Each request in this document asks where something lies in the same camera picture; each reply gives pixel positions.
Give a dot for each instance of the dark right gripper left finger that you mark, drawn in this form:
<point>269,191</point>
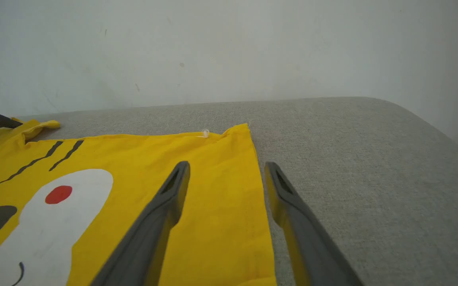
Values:
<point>149,238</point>

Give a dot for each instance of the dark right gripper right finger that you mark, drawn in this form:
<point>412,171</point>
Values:
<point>308,246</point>

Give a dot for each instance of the yellow cartoon print garment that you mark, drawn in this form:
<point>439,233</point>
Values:
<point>217,198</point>

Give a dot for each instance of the small clear plastic tag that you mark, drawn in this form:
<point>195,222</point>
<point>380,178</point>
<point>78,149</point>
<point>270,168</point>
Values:
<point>205,133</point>

